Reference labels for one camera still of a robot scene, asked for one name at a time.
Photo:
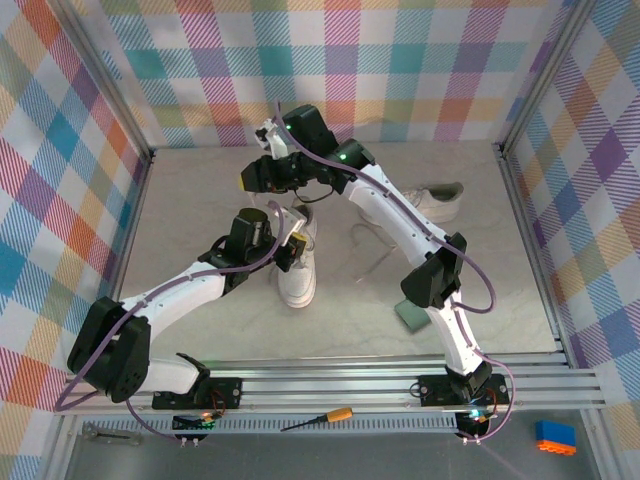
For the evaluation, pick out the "white leather sneaker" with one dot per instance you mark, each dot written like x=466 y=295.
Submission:
x=297 y=285
x=435 y=205

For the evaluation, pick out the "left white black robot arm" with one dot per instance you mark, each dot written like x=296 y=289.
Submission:
x=175 y=300

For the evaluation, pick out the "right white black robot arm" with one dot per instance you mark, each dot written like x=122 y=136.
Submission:
x=390 y=215

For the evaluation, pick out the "green fabric pouch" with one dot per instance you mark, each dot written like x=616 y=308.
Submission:
x=412 y=320

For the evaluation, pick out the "blue and orange toy brick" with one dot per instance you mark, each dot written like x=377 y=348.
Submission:
x=555 y=435

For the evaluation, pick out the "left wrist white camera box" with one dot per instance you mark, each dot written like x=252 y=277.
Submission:
x=290 y=220

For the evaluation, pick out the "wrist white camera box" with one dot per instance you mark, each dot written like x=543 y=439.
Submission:
x=276 y=145
x=290 y=220

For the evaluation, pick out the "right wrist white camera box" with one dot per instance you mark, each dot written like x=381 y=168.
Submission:
x=276 y=145

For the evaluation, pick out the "aluminium table side rail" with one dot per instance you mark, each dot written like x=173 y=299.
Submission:
x=134 y=210
x=531 y=250

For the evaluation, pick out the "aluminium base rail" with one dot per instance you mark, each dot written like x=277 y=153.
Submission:
x=325 y=387

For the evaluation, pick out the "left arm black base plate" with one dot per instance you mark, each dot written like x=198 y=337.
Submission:
x=227 y=392

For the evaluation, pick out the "aluminium frame post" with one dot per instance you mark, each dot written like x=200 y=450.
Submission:
x=542 y=75
x=102 y=75

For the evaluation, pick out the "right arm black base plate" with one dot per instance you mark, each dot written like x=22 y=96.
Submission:
x=435 y=390

